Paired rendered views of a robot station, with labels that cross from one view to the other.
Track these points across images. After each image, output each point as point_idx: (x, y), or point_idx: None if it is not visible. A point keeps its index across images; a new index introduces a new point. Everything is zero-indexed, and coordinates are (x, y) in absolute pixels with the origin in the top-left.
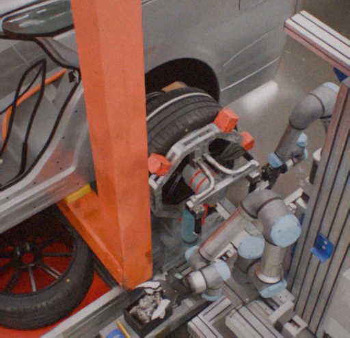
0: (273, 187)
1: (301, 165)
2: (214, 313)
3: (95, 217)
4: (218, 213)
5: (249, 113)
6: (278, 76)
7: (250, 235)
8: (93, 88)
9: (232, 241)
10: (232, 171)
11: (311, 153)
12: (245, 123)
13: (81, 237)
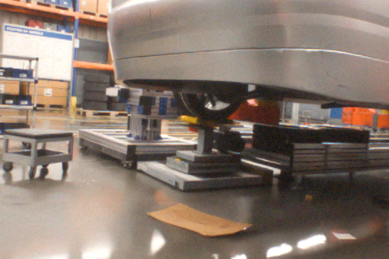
0: (118, 181)
1: (85, 184)
2: (186, 143)
3: (251, 99)
4: (173, 157)
5: (107, 205)
6: (41, 220)
7: (152, 164)
8: None
9: (165, 165)
10: None
11: (69, 186)
12: (117, 201)
13: (259, 123)
